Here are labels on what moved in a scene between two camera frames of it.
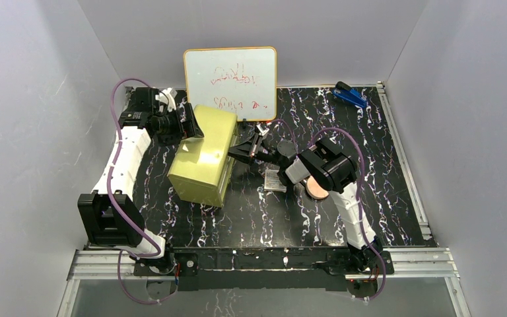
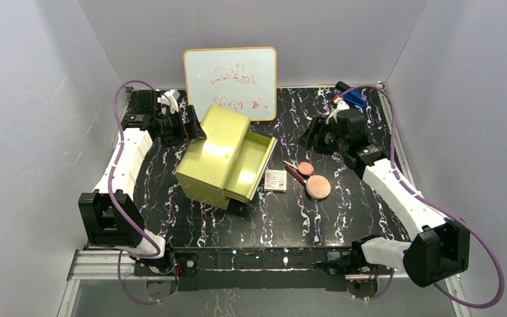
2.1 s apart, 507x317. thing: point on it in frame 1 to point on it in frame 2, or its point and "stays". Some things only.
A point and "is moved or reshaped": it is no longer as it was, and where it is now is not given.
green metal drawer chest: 201,169 is moved or reshaped
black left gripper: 191,124 stays
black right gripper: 258,149 to 319,136
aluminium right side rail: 424,228 stays
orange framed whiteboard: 241,79 stays
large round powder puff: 315,191 stays
